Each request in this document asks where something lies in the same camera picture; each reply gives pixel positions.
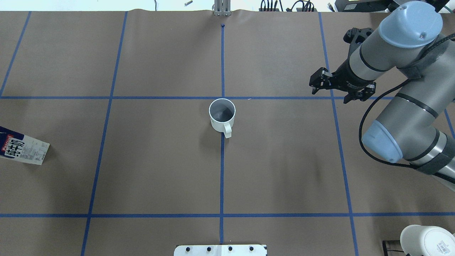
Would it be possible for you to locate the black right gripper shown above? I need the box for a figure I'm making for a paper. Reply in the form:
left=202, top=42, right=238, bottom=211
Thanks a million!
left=309, top=60, right=376, bottom=104

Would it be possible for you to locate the white ceramic mug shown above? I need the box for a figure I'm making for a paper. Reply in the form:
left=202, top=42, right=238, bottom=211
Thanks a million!
left=208, top=98, right=236, bottom=138

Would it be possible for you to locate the blue white milk carton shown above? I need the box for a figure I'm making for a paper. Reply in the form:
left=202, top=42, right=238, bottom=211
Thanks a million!
left=0, top=127, right=50, bottom=165

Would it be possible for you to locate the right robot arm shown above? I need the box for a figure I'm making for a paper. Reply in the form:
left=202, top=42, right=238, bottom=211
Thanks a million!
left=309, top=1, right=455, bottom=191

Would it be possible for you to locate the white upturned cup on rack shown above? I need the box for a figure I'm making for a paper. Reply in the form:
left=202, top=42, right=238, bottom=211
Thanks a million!
left=400, top=225, right=455, bottom=256

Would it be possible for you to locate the brown paper table cover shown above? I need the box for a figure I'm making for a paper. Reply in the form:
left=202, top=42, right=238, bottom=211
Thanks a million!
left=1, top=10, right=454, bottom=256

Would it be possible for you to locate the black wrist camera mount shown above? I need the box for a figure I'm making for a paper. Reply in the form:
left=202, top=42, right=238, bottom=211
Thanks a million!
left=343, top=27, right=374, bottom=56

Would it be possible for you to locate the black wire cup rack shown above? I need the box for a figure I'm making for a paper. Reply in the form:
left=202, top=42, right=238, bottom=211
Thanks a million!
left=381, top=240, right=406, bottom=256

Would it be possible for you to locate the white metal base plate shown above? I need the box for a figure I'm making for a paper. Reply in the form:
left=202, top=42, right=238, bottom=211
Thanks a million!
left=173, top=244, right=268, bottom=256

